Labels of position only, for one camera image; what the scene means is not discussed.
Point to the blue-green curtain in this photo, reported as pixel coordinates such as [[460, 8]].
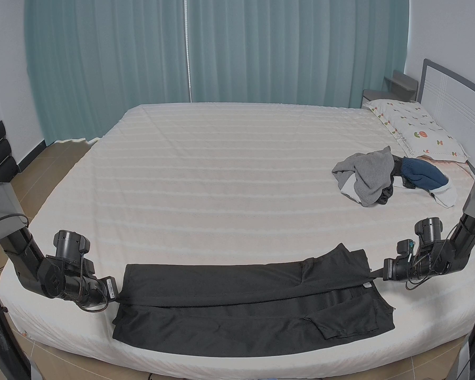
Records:
[[111, 54], [301, 42]]

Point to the bed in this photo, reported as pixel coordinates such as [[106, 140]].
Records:
[[229, 164]]

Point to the grey bedside table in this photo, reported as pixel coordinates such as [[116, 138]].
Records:
[[399, 82]]

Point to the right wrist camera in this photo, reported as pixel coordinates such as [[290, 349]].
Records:
[[404, 247]]

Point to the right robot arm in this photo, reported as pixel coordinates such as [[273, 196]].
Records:
[[467, 232]]

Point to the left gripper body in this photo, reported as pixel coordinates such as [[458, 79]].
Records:
[[109, 291]]

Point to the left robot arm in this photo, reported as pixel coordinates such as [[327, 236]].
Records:
[[23, 263]]

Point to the black T-shirt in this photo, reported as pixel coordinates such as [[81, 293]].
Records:
[[241, 319]]

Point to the white printed pillow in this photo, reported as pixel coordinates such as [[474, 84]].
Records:
[[413, 127]]

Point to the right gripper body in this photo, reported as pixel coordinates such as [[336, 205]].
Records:
[[396, 269]]

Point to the pile of clothes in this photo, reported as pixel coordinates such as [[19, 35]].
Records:
[[372, 176]]

